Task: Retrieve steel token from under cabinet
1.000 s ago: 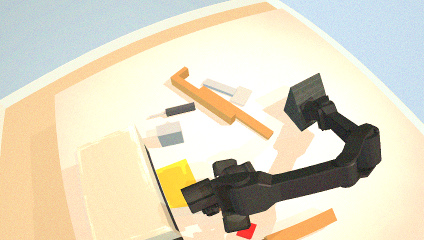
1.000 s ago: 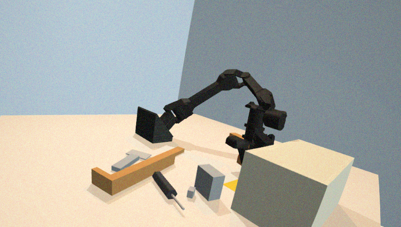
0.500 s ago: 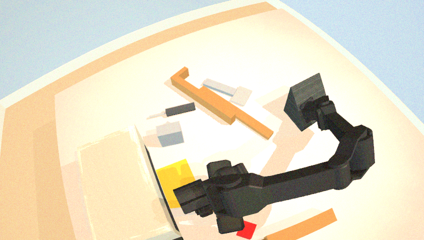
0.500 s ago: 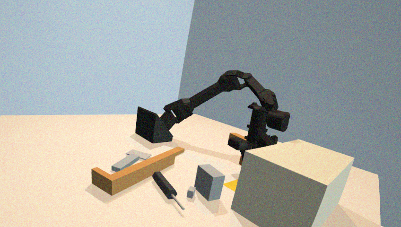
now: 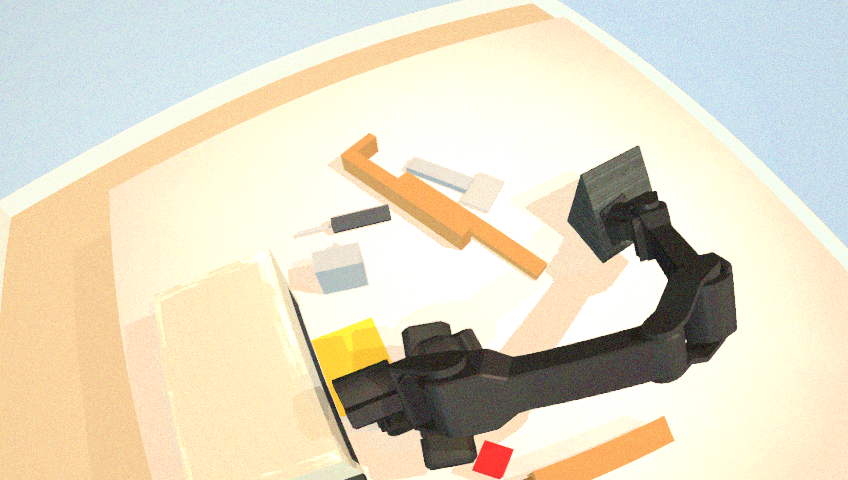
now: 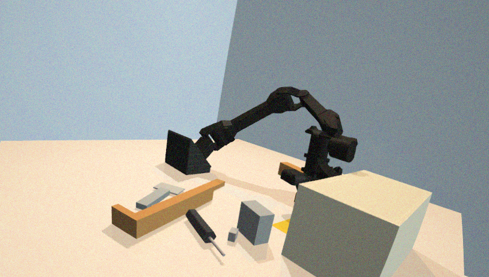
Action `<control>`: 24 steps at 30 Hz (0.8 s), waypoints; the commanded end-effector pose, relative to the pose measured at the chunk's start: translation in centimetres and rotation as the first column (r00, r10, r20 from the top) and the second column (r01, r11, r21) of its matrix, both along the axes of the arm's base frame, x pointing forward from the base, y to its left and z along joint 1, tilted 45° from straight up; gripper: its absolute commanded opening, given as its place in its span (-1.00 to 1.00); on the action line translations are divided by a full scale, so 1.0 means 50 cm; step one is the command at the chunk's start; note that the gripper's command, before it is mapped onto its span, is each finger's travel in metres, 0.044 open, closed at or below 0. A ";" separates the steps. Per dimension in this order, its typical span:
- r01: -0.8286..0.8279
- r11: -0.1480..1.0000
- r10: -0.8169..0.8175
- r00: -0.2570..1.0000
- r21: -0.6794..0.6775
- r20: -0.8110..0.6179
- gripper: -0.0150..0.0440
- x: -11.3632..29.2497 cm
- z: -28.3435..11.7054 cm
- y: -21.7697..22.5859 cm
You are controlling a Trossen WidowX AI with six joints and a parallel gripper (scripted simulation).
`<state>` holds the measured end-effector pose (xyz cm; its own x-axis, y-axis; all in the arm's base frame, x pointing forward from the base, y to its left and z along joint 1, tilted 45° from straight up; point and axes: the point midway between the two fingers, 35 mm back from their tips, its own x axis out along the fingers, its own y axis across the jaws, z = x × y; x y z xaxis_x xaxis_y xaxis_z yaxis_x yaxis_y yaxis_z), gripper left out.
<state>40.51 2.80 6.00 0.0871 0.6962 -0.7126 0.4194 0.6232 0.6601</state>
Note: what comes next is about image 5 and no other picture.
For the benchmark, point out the black-handled tool with grey metal rod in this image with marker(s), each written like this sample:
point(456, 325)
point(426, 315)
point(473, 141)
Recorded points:
point(355, 219)

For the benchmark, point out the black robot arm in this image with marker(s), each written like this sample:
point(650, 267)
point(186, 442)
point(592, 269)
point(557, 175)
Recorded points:
point(451, 386)

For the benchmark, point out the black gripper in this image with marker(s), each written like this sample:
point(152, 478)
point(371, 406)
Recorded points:
point(439, 451)

